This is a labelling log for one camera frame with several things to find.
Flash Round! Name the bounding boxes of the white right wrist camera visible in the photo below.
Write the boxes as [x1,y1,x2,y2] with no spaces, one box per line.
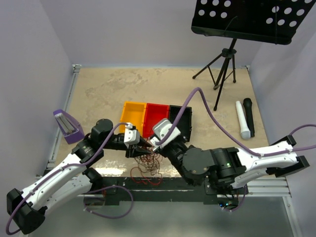
[150,118,181,152]

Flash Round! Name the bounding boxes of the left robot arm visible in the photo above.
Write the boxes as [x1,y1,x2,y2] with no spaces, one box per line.
[6,119,151,235]

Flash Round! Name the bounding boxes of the aluminium table frame rail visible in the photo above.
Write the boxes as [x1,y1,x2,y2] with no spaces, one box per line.
[44,64,81,172]

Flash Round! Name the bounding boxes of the yellow plastic bin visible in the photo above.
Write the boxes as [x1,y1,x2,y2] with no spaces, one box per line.
[120,101,147,136]

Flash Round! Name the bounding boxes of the black music stand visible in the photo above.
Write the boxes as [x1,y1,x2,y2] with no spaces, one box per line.
[191,0,312,111]

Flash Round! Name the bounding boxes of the red plastic bin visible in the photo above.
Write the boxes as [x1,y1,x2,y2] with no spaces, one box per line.
[143,103,169,138]

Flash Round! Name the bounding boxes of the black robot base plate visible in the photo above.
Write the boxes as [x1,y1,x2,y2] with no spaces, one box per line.
[73,175,249,206]

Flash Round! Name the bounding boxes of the red and black wires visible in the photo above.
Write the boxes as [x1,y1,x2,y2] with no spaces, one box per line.
[130,148,165,186]

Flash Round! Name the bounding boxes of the black plastic bin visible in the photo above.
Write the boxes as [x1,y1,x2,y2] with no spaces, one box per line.
[168,105,192,142]

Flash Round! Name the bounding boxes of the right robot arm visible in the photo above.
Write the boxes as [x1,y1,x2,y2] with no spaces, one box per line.
[154,136,310,195]

